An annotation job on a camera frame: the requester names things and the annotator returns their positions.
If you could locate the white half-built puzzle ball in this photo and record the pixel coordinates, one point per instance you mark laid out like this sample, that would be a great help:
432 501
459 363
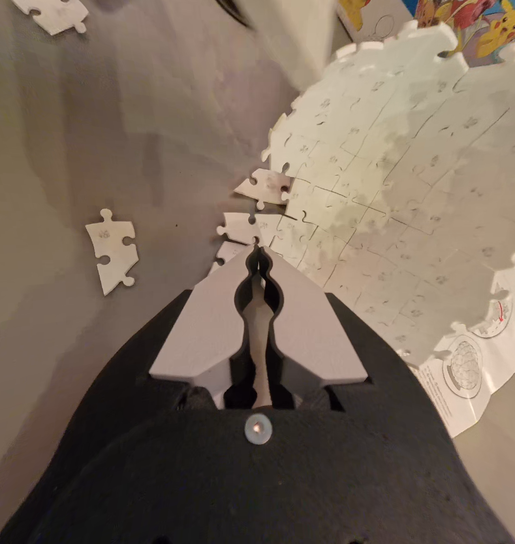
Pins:
410 191

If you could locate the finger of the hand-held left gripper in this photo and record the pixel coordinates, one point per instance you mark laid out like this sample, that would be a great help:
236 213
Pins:
291 34

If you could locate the printed instruction sheet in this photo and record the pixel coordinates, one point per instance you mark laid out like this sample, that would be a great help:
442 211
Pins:
461 399

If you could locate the colourful cartoon puzzle box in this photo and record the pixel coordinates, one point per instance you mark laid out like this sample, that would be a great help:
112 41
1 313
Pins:
508 21

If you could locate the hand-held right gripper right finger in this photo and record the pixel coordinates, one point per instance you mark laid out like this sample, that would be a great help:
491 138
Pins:
317 340

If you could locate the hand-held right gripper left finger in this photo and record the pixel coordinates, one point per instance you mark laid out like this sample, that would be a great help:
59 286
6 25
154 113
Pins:
198 335

